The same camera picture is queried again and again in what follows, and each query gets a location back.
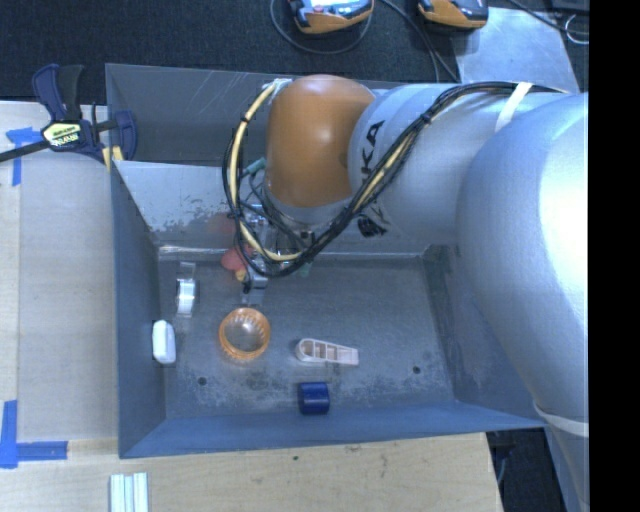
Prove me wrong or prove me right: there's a red and yellow toy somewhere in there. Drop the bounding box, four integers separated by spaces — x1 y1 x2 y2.
220 247 249 282

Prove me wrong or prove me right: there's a clear orange plastic cup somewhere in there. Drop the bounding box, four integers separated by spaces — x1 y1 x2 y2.
217 306 272 364

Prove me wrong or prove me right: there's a white rounded block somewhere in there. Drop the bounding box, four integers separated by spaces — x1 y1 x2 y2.
151 319 178 365

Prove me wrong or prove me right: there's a cream plastic wedge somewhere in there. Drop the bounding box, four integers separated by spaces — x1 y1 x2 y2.
293 337 361 368

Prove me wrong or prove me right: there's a grey metal bin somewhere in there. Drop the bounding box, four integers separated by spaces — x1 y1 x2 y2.
104 63 551 460

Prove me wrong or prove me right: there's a dark blue cylinder block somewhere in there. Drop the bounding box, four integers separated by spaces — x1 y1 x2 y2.
297 381 332 416

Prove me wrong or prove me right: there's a pale wood flat board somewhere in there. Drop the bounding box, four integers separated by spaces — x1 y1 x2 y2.
17 148 121 444

